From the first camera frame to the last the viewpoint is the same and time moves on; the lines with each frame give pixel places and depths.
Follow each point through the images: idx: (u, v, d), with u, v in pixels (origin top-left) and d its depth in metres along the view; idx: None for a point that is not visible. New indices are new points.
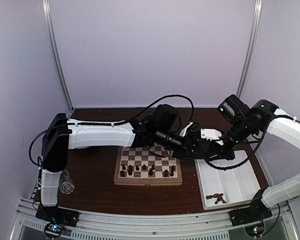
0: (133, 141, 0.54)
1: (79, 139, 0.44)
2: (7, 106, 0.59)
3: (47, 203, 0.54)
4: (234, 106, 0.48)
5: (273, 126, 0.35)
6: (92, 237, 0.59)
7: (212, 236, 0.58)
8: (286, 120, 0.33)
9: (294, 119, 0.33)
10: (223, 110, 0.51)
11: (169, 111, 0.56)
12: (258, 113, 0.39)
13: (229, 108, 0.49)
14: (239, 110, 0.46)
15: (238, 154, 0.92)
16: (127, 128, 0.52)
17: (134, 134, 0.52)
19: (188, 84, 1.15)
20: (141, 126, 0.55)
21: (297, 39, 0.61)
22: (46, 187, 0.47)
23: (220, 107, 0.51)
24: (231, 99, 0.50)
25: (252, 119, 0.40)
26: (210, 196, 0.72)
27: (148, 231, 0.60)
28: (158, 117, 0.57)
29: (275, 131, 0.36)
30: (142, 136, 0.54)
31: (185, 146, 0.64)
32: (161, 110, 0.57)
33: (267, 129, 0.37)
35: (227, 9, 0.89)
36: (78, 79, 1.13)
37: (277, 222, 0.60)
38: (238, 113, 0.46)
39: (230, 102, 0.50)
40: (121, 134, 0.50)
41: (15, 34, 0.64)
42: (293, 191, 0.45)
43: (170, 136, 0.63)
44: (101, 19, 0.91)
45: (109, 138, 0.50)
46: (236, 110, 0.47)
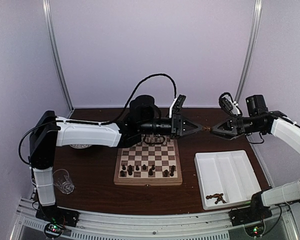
0: (118, 141, 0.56)
1: (66, 137, 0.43)
2: (7, 106, 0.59)
3: (47, 203, 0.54)
4: (257, 104, 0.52)
5: (276, 127, 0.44)
6: (92, 237, 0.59)
7: (212, 236, 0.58)
8: (286, 123, 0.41)
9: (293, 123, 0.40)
10: (248, 102, 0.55)
11: (143, 105, 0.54)
12: (267, 117, 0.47)
13: (253, 103, 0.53)
14: (257, 110, 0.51)
15: (237, 154, 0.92)
16: (114, 128, 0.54)
17: (122, 133, 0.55)
19: (188, 84, 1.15)
20: (125, 128, 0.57)
21: (297, 38, 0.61)
22: (41, 186, 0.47)
23: (247, 99, 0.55)
24: (258, 97, 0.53)
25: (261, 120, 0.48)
26: (210, 196, 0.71)
27: (148, 231, 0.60)
28: (134, 114, 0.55)
29: (278, 132, 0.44)
30: (128, 136, 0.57)
31: (174, 128, 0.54)
32: (135, 106, 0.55)
33: (272, 130, 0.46)
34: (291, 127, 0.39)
35: (227, 9, 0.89)
36: (78, 79, 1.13)
37: (277, 222, 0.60)
38: (256, 112, 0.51)
39: (257, 99, 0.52)
40: (108, 134, 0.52)
41: (15, 35, 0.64)
42: (289, 192, 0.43)
43: (157, 123, 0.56)
44: (100, 19, 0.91)
45: (95, 137, 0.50)
46: (255, 108, 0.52)
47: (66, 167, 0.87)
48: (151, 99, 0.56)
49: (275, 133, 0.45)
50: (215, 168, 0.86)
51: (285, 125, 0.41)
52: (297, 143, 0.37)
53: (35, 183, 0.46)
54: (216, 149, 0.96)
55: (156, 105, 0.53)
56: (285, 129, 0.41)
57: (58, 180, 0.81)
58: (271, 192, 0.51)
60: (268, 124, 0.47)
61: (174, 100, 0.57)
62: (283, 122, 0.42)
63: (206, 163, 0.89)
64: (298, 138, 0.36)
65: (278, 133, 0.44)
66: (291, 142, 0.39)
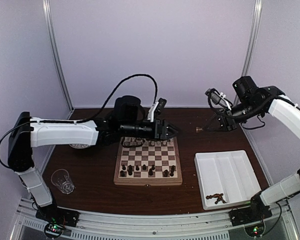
0: (96, 140, 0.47)
1: (40, 139, 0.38)
2: (6, 106, 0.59)
3: (44, 203, 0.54)
4: (247, 86, 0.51)
5: (275, 108, 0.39)
6: (92, 237, 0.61)
7: (212, 236, 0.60)
8: (285, 103, 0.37)
9: (296, 106, 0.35)
10: (237, 86, 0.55)
11: (129, 103, 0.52)
12: (265, 93, 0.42)
13: (241, 87, 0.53)
14: (250, 89, 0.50)
15: (237, 154, 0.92)
16: (91, 126, 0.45)
17: (99, 131, 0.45)
19: (188, 84, 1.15)
20: (105, 124, 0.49)
21: (296, 39, 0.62)
22: (31, 188, 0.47)
23: (235, 84, 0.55)
24: (246, 79, 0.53)
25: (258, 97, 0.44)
26: (210, 196, 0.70)
27: (148, 231, 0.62)
28: (118, 111, 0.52)
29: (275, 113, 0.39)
30: (107, 133, 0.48)
31: (157, 133, 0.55)
32: (120, 103, 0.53)
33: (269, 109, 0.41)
34: (291, 109, 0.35)
35: (227, 8, 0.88)
36: (78, 79, 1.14)
37: (277, 222, 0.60)
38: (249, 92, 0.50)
39: (246, 82, 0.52)
40: (84, 133, 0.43)
41: (15, 35, 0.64)
42: (289, 186, 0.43)
43: (139, 126, 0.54)
44: (100, 19, 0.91)
45: (71, 136, 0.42)
46: (247, 88, 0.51)
47: (66, 167, 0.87)
48: (137, 101, 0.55)
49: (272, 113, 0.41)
50: (215, 168, 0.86)
51: (285, 106, 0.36)
52: (296, 127, 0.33)
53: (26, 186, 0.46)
54: (216, 149, 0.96)
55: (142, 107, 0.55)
56: (282, 110, 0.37)
57: (58, 180, 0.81)
58: (270, 191, 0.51)
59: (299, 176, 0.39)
60: (266, 103, 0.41)
61: (156, 104, 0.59)
62: (282, 103, 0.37)
63: (207, 163, 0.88)
64: (298, 122, 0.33)
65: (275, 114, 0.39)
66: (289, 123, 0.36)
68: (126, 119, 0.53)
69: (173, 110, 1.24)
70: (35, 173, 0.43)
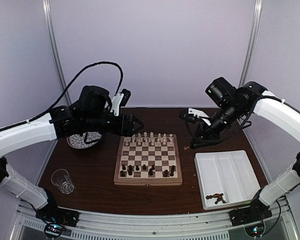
0: (56, 133, 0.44)
1: (1, 149, 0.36)
2: (6, 106, 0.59)
3: (40, 205, 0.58)
4: (221, 90, 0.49)
5: (261, 107, 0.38)
6: (92, 237, 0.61)
7: (212, 236, 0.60)
8: (276, 102, 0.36)
9: (283, 102, 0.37)
10: (211, 92, 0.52)
11: (95, 92, 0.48)
12: (248, 94, 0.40)
13: (216, 91, 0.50)
14: (227, 91, 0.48)
15: (237, 154, 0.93)
16: (44, 120, 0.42)
17: (55, 123, 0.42)
19: (188, 84, 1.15)
20: (64, 113, 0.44)
21: (296, 39, 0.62)
22: (21, 194, 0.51)
23: (208, 89, 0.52)
24: (219, 81, 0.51)
25: (240, 98, 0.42)
26: (210, 196, 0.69)
27: (148, 231, 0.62)
28: (82, 99, 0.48)
29: (262, 112, 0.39)
30: (66, 122, 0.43)
31: (123, 130, 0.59)
32: (86, 91, 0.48)
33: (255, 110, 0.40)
34: (286, 109, 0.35)
35: (227, 8, 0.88)
36: (78, 79, 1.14)
37: (277, 222, 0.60)
38: (226, 95, 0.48)
39: (218, 85, 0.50)
40: (41, 129, 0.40)
41: (14, 35, 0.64)
42: (287, 183, 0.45)
43: (105, 119, 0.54)
44: (100, 19, 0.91)
45: (31, 137, 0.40)
46: (223, 91, 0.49)
47: (66, 167, 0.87)
48: (103, 91, 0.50)
49: (258, 113, 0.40)
50: (215, 168, 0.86)
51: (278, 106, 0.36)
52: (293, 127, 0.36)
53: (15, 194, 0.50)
54: (216, 150, 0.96)
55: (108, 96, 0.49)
56: (279, 113, 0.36)
57: (58, 179, 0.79)
58: (268, 191, 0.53)
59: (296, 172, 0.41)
60: (249, 102, 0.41)
61: (120, 97, 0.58)
62: (272, 102, 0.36)
63: (207, 163, 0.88)
64: None
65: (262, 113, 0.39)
66: (283, 124, 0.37)
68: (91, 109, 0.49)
69: (173, 110, 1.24)
70: (16, 180, 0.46)
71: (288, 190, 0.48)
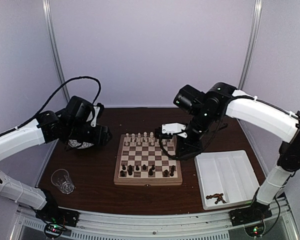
0: (44, 137, 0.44)
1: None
2: (6, 106, 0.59)
3: (41, 206, 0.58)
4: (189, 99, 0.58)
5: (234, 108, 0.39)
6: (92, 237, 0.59)
7: (213, 236, 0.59)
8: (247, 101, 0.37)
9: (255, 99, 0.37)
10: (179, 102, 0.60)
11: (84, 103, 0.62)
12: (218, 97, 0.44)
13: (184, 100, 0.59)
14: (195, 99, 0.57)
15: (237, 154, 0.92)
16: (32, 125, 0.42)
17: (44, 127, 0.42)
19: (188, 84, 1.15)
20: (52, 116, 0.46)
21: (295, 39, 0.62)
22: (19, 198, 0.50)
23: (177, 100, 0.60)
24: (183, 91, 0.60)
25: (211, 103, 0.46)
26: (210, 196, 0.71)
27: (148, 231, 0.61)
28: (72, 107, 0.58)
29: (237, 114, 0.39)
30: (54, 126, 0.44)
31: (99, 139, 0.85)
32: (76, 100, 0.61)
33: (228, 111, 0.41)
34: (257, 106, 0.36)
35: (226, 8, 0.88)
36: (78, 80, 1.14)
37: (277, 222, 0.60)
38: (194, 102, 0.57)
39: (184, 96, 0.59)
40: (30, 135, 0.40)
41: (15, 35, 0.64)
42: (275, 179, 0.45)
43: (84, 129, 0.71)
44: (100, 19, 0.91)
45: (21, 142, 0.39)
46: (192, 99, 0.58)
47: (66, 167, 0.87)
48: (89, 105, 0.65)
49: (232, 114, 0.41)
50: (215, 168, 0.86)
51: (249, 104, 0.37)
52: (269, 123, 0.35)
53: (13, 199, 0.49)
54: (216, 150, 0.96)
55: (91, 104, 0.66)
56: (252, 110, 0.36)
57: (58, 180, 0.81)
58: (262, 191, 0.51)
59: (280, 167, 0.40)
60: (219, 105, 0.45)
61: (97, 110, 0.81)
62: (244, 101, 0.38)
63: (207, 163, 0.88)
64: (278, 123, 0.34)
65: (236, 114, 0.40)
66: (258, 122, 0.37)
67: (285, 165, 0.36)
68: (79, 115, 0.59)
69: (173, 110, 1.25)
70: (10, 185, 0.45)
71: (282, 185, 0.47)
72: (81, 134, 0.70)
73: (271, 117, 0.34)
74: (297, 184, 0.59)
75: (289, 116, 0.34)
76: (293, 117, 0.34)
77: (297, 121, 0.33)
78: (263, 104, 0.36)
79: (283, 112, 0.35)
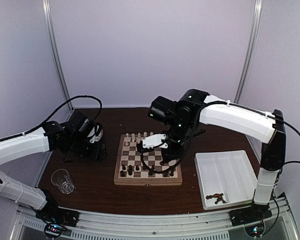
0: (49, 145, 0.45)
1: None
2: (7, 106, 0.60)
3: (41, 206, 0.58)
4: (162, 109, 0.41)
5: (206, 115, 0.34)
6: (92, 237, 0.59)
7: (212, 236, 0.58)
8: (221, 105, 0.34)
9: (227, 103, 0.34)
10: (152, 115, 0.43)
11: (88, 118, 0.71)
12: (190, 106, 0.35)
13: (157, 112, 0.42)
14: (169, 109, 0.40)
15: (237, 154, 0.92)
16: (39, 133, 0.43)
17: (49, 135, 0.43)
19: (188, 84, 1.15)
20: (56, 126, 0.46)
21: (295, 39, 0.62)
22: (20, 199, 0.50)
23: (150, 113, 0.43)
24: (155, 101, 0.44)
25: (182, 113, 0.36)
26: (210, 196, 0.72)
27: (148, 231, 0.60)
28: (77, 120, 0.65)
29: (210, 120, 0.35)
30: (58, 135, 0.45)
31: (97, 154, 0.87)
32: (80, 115, 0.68)
33: (201, 119, 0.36)
34: (231, 110, 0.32)
35: (226, 9, 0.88)
36: (78, 80, 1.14)
37: (277, 222, 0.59)
38: (168, 112, 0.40)
39: (155, 106, 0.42)
40: (36, 141, 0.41)
41: (14, 35, 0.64)
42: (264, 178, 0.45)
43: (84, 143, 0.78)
44: (100, 20, 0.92)
45: (25, 149, 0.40)
46: (164, 110, 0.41)
47: (67, 167, 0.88)
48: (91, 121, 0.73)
49: (206, 121, 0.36)
50: (215, 168, 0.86)
51: (222, 109, 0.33)
52: (245, 126, 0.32)
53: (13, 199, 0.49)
54: (216, 150, 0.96)
55: (91, 120, 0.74)
56: (226, 116, 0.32)
57: (58, 180, 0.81)
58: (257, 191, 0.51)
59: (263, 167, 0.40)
60: (193, 114, 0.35)
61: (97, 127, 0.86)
62: (216, 107, 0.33)
63: (207, 163, 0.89)
64: (255, 126, 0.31)
65: (210, 120, 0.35)
66: (235, 127, 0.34)
67: (266, 164, 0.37)
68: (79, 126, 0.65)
69: None
70: (10, 185, 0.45)
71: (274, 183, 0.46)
72: (80, 148, 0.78)
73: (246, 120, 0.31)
74: (296, 184, 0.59)
75: (265, 116, 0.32)
76: (269, 117, 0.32)
77: (274, 121, 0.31)
78: (236, 108, 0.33)
79: (259, 113, 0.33)
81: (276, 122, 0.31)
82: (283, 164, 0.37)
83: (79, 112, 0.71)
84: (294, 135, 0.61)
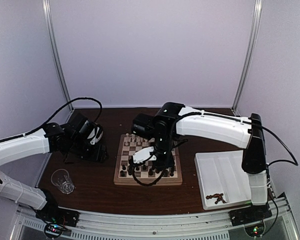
0: (50, 146, 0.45)
1: None
2: (7, 105, 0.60)
3: (41, 205, 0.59)
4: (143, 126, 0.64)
5: (184, 126, 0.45)
6: (92, 237, 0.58)
7: (212, 236, 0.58)
8: (195, 116, 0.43)
9: (201, 114, 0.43)
10: (136, 130, 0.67)
11: (88, 121, 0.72)
12: (164, 120, 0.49)
13: (139, 128, 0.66)
14: (147, 126, 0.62)
15: (237, 155, 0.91)
16: (40, 134, 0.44)
17: (50, 137, 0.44)
19: (188, 84, 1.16)
20: (57, 128, 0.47)
21: (295, 39, 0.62)
22: (19, 200, 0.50)
23: (134, 129, 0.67)
24: (137, 120, 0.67)
25: (160, 126, 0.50)
26: (210, 196, 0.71)
27: (148, 231, 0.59)
28: (77, 122, 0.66)
29: (187, 129, 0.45)
30: (59, 137, 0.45)
31: (97, 157, 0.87)
32: (81, 117, 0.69)
33: (180, 130, 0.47)
34: (203, 120, 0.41)
35: (226, 9, 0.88)
36: (78, 80, 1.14)
37: (277, 222, 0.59)
38: (148, 127, 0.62)
39: (138, 124, 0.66)
40: (37, 143, 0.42)
41: (14, 35, 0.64)
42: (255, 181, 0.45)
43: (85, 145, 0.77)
44: (100, 20, 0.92)
45: (26, 149, 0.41)
46: (145, 126, 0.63)
47: (67, 167, 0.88)
48: (91, 123, 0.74)
49: (184, 131, 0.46)
50: (215, 168, 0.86)
51: (195, 119, 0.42)
52: (217, 133, 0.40)
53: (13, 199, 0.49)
54: (216, 150, 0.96)
55: (91, 122, 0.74)
56: (200, 125, 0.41)
57: (58, 179, 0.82)
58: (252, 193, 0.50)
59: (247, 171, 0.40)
60: (168, 126, 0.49)
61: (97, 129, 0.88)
62: (190, 118, 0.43)
63: (207, 163, 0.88)
64: (229, 132, 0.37)
65: (188, 130, 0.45)
66: (210, 134, 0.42)
67: (247, 167, 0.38)
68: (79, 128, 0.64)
69: None
70: (10, 185, 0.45)
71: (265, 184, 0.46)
72: (80, 149, 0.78)
73: (218, 127, 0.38)
74: (296, 184, 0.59)
75: (240, 123, 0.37)
76: (244, 123, 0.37)
77: (250, 126, 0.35)
78: (208, 118, 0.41)
79: (235, 120, 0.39)
81: (251, 128, 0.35)
82: (264, 167, 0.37)
83: (79, 114, 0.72)
84: (293, 135, 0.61)
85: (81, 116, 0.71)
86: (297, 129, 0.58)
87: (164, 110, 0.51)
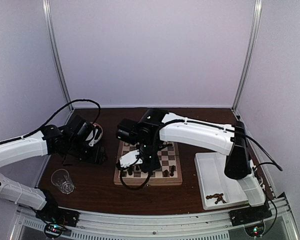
0: (48, 149, 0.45)
1: None
2: (7, 106, 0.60)
3: (41, 206, 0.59)
4: (127, 130, 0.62)
5: (166, 134, 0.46)
6: (92, 237, 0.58)
7: (212, 236, 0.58)
8: (179, 123, 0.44)
9: (184, 121, 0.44)
10: (120, 135, 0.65)
11: (86, 123, 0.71)
12: (147, 127, 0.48)
13: (123, 133, 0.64)
14: (131, 131, 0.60)
15: None
16: (38, 137, 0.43)
17: (48, 140, 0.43)
19: (187, 85, 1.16)
20: (55, 130, 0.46)
21: (295, 40, 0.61)
22: (19, 200, 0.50)
23: (118, 135, 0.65)
24: (121, 125, 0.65)
25: (143, 133, 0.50)
26: (210, 196, 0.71)
27: (148, 231, 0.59)
28: (75, 123, 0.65)
29: (169, 136, 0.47)
30: (57, 140, 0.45)
31: (96, 158, 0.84)
32: (79, 118, 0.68)
33: (162, 137, 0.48)
34: (185, 128, 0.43)
35: (226, 8, 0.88)
36: (78, 80, 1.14)
37: (277, 222, 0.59)
38: (131, 132, 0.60)
39: (122, 129, 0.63)
40: (34, 145, 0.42)
41: (14, 36, 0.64)
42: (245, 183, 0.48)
43: (81, 147, 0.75)
44: (99, 20, 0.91)
45: (23, 152, 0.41)
46: (129, 131, 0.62)
47: (67, 167, 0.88)
48: (89, 125, 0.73)
49: (166, 137, 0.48)
50: (215, 168, 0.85)
51: (178, 127, 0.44)
52: (198, 139, 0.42)
53: (12, 200, 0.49)
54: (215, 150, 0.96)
55: (88, 123, 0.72)
56: (182, 131, 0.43)
57: (58, 180, 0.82)
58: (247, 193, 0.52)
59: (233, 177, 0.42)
60: (151, 133, 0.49)
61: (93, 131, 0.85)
62: (173, 126, 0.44)
63: (207, 163, 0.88)
64: (212, 139, 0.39)
65: (170, 137, 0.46)
66: (191, 140, 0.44)
67: (231, 172, 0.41)
68: (78, 130, 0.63)
69: (173, 110, 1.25)
70: (9, 186, 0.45)
71: (256, 185, 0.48)
72: (79, 151, 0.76)
73: (201, 135, 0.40)
74: (296, 185, 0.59)
75: (223, 130, 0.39)
76: (227, 131, 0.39)
77: (233, 134, 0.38)
78: (190, 125, 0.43)
79: (218, 127, 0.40)
81: (233, 136, 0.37)
82: (247, 173, 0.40)
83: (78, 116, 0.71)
84: (293, 135, 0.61)
85: (79, 117, 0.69)
86: (297, 129, 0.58)
87: (147, 117, 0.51)
